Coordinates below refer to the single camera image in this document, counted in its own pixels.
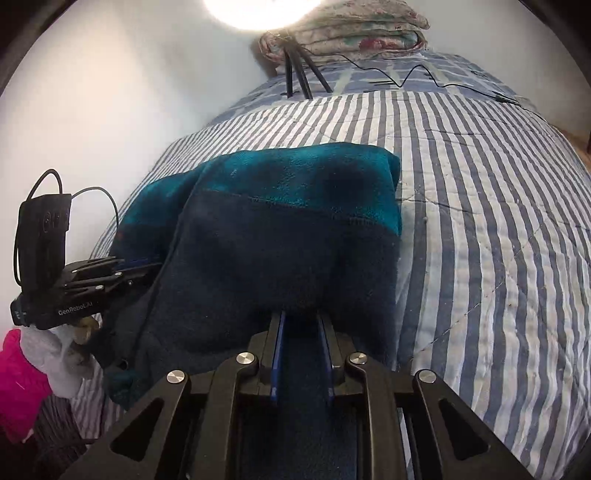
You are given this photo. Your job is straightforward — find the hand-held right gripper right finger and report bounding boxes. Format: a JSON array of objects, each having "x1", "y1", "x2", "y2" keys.
[{"x1": 318, "y1": 314, "x2": 532, "y2": 480}]

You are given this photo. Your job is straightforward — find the teal plaid fleece garment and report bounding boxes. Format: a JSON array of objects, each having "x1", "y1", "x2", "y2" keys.
[{"x1": 104, "y1": 142, "x2": 402, "y2": 480}]

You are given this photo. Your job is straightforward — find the folded floral quilt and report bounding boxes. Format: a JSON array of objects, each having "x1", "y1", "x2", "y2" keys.
[{"x1": 259, "y1": 11, "x2": 430, "y2": 77}]

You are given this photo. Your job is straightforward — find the person's left hand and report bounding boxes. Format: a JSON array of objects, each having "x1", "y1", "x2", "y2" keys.
[{"x1": 21, "y1": 320, "x2": 100, "y2": 398}]

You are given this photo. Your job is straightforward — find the black tripod stand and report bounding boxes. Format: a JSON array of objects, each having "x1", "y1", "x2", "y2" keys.
[{"x1": 265, "y1": 30, "x2": 333, "y2": 100}]

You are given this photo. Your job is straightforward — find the blue white striped bedspread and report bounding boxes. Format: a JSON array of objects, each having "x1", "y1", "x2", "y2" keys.
[{"x1": 69, "y1": 48, "x2": 591, "y2": 480}]

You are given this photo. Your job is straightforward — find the thin black cable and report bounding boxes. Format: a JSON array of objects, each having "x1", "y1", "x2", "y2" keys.
[{"x1": 318, "y1": 53, "x2": 527, "y2": 109}]

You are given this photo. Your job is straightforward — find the person's striped pants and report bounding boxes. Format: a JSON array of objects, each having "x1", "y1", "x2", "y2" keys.
[{"x1": 32, "y1": 394, "x2": 100, "y2": 472}]

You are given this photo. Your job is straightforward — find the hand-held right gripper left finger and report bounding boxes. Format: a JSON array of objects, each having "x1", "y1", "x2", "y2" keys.
[{"x1": 83, "y1": 311, "x2": 286, "y2": 480}]

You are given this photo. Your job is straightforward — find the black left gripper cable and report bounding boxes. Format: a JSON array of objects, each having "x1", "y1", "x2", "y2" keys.
[{"x1": 13, "y1": 168, "x2": 121, "y2": 287}]

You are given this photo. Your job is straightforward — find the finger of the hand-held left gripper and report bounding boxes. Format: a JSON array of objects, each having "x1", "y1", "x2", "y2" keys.
[
  {"x1": 76, "y1": 262, "x2": 163, "y2": 298},
  {"x1": 62, "y1": 256, "x2": 127, "y2": 283}
]

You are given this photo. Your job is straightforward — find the bright round lamp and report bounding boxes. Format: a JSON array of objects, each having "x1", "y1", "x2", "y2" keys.
[{"x1": 201, "y1": 0, "x2": 326, "y2": 32}]

